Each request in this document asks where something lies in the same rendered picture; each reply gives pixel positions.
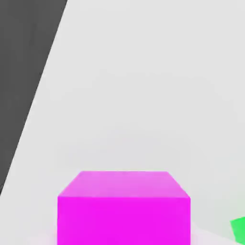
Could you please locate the small magenta cube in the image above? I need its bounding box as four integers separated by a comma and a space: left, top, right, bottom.
56, 170, 191, 245

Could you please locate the small green cube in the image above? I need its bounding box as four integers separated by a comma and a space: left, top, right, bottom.
229, 216, 245, 244

